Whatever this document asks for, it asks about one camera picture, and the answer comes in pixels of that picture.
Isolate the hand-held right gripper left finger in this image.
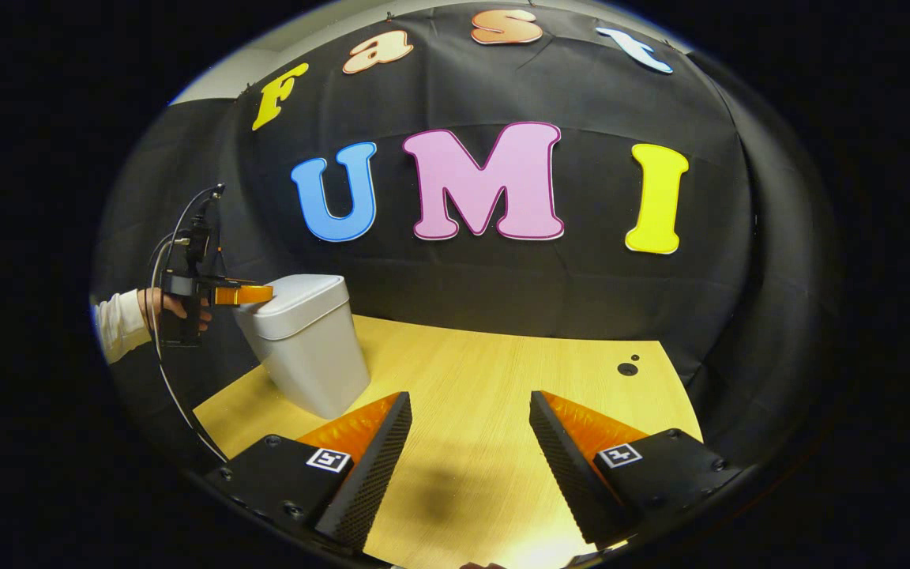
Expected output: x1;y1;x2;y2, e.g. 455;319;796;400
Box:
204;391;413;552

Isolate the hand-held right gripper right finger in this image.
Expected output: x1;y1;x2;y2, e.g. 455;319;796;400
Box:
529;390;743;546

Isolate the white desktop garbage bin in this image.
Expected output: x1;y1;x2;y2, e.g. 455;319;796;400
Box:
234;274;371;420

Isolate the wooden desktop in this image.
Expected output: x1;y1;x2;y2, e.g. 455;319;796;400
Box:
193;315;705;569

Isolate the black backdrop cloth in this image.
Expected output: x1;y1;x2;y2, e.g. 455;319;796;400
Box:
92;4;843;467

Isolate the black cable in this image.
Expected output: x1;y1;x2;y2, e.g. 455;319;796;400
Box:
151;186;228;463

